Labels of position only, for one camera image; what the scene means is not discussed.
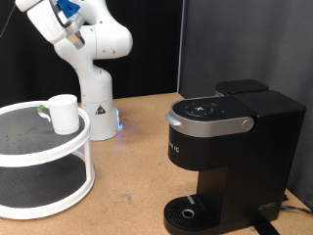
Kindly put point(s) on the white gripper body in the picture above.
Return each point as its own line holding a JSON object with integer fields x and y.
{"x": 45, "y": 24}

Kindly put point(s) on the black Keurig coffee machine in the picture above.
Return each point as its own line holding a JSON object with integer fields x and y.
{"x": 247, "y": 156}

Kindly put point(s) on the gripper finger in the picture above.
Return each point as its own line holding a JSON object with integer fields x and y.
{"x": 75, "y": 40}

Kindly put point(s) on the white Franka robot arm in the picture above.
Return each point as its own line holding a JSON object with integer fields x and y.
{"x": 96, "y": 84}

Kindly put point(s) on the white two-tier turntable shelf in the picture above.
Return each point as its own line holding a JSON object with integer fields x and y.
{"x": 42, "y": 160}

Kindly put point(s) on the large blue camera clip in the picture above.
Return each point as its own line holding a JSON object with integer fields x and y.
{"x": 68, "y": 8}

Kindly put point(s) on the black tape strip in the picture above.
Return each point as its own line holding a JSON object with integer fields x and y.
{"x": 264, "y": 227}

